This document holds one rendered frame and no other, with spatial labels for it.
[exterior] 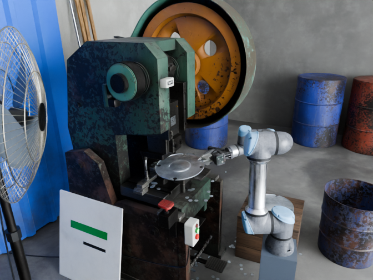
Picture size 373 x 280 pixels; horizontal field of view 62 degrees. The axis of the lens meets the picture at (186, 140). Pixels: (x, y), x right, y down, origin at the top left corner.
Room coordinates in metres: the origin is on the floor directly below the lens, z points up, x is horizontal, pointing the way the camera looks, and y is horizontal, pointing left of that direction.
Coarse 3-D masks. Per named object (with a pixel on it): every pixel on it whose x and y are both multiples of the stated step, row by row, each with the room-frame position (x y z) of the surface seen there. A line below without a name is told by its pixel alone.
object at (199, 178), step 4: (204, 168) 1.62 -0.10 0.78; (208, 168) 1.62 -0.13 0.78; (200, 172) 1.58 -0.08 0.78; (204, 172) 1.57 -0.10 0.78; (208, 172) 1.57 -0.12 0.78; (196, 176) 1.53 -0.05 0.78; (200, 176) 1.53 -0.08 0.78; (204, 176) 1.53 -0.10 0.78; (180, 180) 1.58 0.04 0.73; (184, 180) 1.57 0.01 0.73; (188, 180) 1.61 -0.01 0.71; (196, 180) 1.50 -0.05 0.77; (200, 180) 1.50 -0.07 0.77; (180, 184) 1.58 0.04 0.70; (184, 184) 1.57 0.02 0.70; (188, 184) 1.61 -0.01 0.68; (180, 188) 1.58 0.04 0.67; (184, 188) 1.57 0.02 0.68; (188, 188) 1.61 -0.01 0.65; (184, 192) 1.57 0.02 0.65
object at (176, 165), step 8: (160, 160) 1.71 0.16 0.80; (168, 160) 1.71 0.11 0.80; (176, 160) 1.70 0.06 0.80; (184, 160) 1.70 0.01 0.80; (192, 160) 1.69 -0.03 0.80; (200, 160) 1.68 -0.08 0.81; (160, 168) 1.62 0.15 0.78; (168, 168) 1.62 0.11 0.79; (176, 168) 1.60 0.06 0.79; (184, 168) 1.59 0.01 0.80; (192, 168) 1.60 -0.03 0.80; (200, 168) 1.59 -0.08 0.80; (160, 176) 1.54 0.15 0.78; (168, 176) 1.54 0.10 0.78; (176, 176) 1.53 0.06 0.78; (184, 176) 1.52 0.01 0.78; (192, 176) 1.51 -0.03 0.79
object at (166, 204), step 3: (162, 201) 1.31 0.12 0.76; (165, 201) 1.31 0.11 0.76; (168, 201) 1.31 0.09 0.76; (171, 201) 1.31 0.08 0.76; (159, 204) 1.28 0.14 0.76; (162, 204) 1.28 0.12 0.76; (165, 204) 1.28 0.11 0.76; (168, 204) 1.28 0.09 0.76; (171, 204) 1.28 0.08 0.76; (159, 207) 1.28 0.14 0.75; (162, 207) 1.27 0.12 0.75; (165, 207) 1.26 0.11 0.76; (168, 207) 1.26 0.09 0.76; (171, 207) 1.27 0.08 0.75; (165, 210) 1.29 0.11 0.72
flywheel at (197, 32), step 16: (160, 16) 2.07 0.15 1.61; (176, 16) 2.04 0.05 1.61; (192, 16) 2.00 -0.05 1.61; (208, 16) 1.91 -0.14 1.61; (224, 16) 1.93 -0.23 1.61; (144, 32) 2.13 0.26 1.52; (160, 32) 2.11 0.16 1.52; (176, 32) 2.06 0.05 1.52; (192, 32) 2.00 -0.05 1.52; (208, 32) 1.95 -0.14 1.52; (224, 32) 1.87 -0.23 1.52; (224, 48) 1.90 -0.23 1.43; (240, 48) 1.85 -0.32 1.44; (208, 64) 1.95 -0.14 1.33; (224, 64) 1.90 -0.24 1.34; (240, 64) 1.82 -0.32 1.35; (208, 80) 1.95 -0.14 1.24; (224, 80) 1.90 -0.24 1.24; (240, 80) 1.85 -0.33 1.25; (208, 96) 1.95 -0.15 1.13; (224, 96) 1.86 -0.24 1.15; (208, 112) 1.91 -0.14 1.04
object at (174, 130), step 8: (176, 104) 1.70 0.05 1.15; (176, 112) 1.69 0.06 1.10; (176, 120) 1.69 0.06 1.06; (176, 128) 1.69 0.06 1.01; (176, 136) 1.65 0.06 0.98; (152, 144) 1.63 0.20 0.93; (160, 144) 1.61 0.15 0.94; (168, 144) 1.61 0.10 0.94; (176, 144) 1.60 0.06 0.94; (160, 152) 1.61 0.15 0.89; (168, 152) 1.61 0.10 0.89
